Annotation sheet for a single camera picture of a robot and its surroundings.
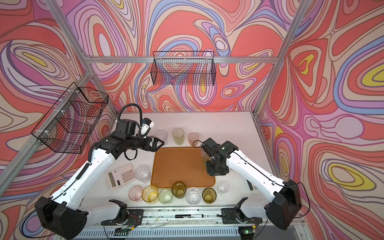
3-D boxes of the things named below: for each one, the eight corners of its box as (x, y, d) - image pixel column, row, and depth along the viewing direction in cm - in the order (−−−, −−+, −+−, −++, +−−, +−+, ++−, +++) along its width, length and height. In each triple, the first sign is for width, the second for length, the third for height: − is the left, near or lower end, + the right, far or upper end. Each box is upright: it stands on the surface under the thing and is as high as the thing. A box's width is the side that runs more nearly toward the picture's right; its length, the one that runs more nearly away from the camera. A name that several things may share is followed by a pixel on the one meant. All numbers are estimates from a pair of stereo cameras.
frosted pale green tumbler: (173, 145, 102) (171, 136, 94) (174, 136, 106) (172, 128, 99) (184, 145, 102) (183, 136, 94) (184, 136, 106) (183, 128, 99)
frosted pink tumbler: (188, 146, 101) (188, 140, 96) (188, 139, 105) (188, 133, 99) (198, 146, 101) (198, 140, 96) (198, 139, 105) (198, 133, 99)
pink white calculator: (111, 192, 84) (108, 190, 81) (109, 174, 90) (106, 171, 87) (137, 181, 88) (135, 178, 85) (133, 164, 94) (131, 162, 91)
